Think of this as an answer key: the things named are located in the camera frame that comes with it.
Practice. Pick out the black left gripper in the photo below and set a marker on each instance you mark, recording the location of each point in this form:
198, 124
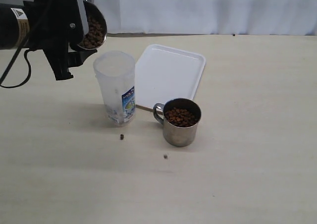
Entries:
54, 24

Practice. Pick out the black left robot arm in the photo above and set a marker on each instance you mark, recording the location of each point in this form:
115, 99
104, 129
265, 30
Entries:
14, 32

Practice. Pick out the clear plastic container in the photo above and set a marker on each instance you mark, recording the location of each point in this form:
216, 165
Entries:
115, 73

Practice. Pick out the white plastic tray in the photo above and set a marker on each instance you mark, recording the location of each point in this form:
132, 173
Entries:
164, 73

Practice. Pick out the right steel mug with kibble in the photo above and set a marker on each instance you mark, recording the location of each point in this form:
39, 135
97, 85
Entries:
180, 118

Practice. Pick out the white backdrop curtain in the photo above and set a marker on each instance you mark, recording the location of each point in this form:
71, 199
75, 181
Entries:
254, 17

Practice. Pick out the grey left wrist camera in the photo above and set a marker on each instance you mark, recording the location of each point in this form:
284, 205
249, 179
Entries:
83, 17

